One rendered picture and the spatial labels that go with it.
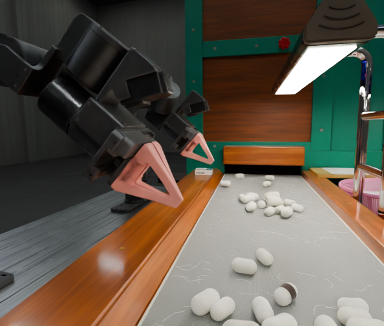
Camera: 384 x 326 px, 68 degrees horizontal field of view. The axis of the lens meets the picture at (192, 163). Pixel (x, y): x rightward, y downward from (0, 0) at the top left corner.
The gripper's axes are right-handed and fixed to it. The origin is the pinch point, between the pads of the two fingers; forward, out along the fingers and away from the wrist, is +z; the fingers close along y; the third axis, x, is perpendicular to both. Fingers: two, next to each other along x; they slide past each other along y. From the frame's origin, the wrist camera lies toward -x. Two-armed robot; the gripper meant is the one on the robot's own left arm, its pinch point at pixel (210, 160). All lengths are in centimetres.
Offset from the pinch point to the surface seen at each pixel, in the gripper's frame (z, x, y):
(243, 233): 14.3, 2.9, -18.1
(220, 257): 11.9, 4.9, -28.4
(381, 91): 29, -51, 47
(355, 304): 22.7, -6.3, -39.6
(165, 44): -404, -27, 910
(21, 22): -612, 167, 588
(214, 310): 11.8, 3.0, -43.3
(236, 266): 13.2, 2.3, -33.3
